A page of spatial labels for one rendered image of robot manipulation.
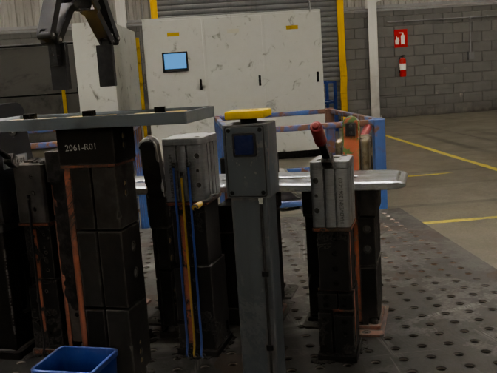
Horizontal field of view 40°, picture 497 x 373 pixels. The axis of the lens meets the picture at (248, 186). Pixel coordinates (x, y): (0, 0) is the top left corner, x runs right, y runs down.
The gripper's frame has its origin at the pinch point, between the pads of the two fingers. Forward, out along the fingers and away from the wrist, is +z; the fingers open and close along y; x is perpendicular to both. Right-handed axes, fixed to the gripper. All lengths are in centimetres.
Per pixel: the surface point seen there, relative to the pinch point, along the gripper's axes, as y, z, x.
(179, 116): -5.2, 6.1, -18.5
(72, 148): -3.8, 10.4, 1.2
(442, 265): 79, 52, -49
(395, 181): 29, 22, -45
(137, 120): -5.7, 6.3, -11.9
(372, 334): 29, 51, -40
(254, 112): -0.5, 6.3, -28.5
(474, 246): 365, 121, -49
